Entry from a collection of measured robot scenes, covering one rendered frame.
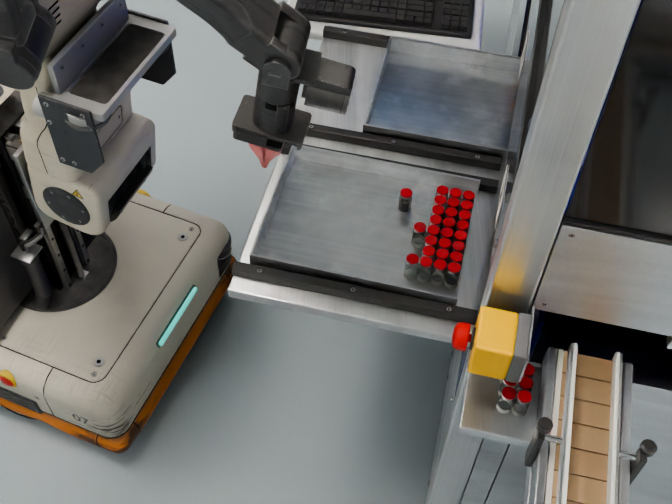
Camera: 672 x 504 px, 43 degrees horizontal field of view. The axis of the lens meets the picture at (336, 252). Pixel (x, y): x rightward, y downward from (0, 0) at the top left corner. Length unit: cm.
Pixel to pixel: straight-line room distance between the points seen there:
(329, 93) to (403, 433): 128
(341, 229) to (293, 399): 90
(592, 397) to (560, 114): 48
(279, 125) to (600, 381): 59
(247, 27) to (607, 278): 56
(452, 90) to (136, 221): 96
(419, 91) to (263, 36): 70
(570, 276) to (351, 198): 48
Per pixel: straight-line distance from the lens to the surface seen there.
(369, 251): 145
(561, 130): 99
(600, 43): 92
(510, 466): 171
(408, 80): 174
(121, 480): 225
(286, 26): 110
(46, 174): 173
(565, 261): 116
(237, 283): 141
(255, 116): 122
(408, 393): 231
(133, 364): 207
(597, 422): 129
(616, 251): 114
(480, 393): 132
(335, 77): 114
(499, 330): 121
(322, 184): 154
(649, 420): 150
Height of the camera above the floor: 203
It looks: 53 degrees down
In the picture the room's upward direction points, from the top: 2 degrees clockwise
